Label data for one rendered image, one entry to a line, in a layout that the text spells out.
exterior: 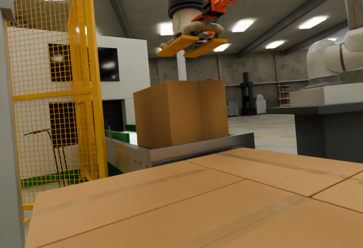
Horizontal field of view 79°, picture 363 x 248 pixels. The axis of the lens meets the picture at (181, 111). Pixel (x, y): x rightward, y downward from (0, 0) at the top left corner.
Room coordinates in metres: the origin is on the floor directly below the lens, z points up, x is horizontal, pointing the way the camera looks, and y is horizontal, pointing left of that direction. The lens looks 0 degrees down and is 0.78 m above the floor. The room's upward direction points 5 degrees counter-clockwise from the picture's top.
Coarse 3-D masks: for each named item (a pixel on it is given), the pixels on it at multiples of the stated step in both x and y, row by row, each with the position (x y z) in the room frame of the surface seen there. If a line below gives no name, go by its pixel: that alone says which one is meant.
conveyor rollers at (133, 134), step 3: (126, 132) 2.93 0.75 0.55; (129, 132) 2.94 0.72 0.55; (132, 132) 2.87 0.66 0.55; (135, 132) 2.81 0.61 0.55; (132, 135) 2.50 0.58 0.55; (135, 135) 2.51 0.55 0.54; (132, 138) 2.14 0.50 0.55; (135, 138) 2.15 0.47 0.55; (132, 141) 1.95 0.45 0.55; (135, 141) 1.96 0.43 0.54; (135, 144) 1.77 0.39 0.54; (144, 147) 1.54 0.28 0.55
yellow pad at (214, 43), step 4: (208, 40) 1.27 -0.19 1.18; (212, 40) 1.18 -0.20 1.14; (216, 40) 1.18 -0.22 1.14; (220, 40) 1.19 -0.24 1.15; (224, 40) 1.21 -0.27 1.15; (204, 44) 1.25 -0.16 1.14; (208, 44) 1.22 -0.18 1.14; (212, 44) 1.23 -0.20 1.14; (216, 44) 1.24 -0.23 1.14; (220, 44) 1.24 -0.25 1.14; (196, 48) 1.32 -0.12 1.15; (200, 48) 1.29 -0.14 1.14; (204, 48) 1.29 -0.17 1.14; (208, 48) 1.30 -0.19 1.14; (212, 48) 1.31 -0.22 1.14; (188, 52) 1.41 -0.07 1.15; (192, 52) 1.37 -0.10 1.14; (196, 52) 1.38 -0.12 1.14; (200, 52) 1.39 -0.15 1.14; (204, 52) 1.40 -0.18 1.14; (184, 56) 1.46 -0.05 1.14; (188, 56) 1.46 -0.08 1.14; (192, 56) 1.47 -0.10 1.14; (196, 56) 1.48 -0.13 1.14
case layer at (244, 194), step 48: (48, 192) 0.74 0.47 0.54; (96, 192) 0.70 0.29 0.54; (144, 192) 0.67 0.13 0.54; (192, 192) 0.64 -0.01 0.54; (240, 192) 0.61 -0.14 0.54; (288, 192) 0.58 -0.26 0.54; (336, 192) 0.55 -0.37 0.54; (48, 240) 0.44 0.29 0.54; (96, 240) 0.43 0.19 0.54; (144, 240) 0.42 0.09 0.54; (192, 240) 0.40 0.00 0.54; (240, 240) 0.39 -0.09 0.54; (288, 240) 0.38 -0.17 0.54; (336, 240) 0.37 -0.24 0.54
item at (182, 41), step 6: (180, 36) 1.09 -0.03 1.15; (186, 36) 1.09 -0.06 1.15; (192, 36) 1.11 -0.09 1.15; (174, 42) 1.15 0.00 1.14; (180, 42) 1.14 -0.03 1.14; (186, 42) 1.15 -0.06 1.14; (192, 42) 1.16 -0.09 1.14; (168, 48) 1.23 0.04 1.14; (174, 48) 1.24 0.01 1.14; (180, 48) 1.25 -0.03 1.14; (162, 54) 1.35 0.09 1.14; (168, 54) 1.36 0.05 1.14
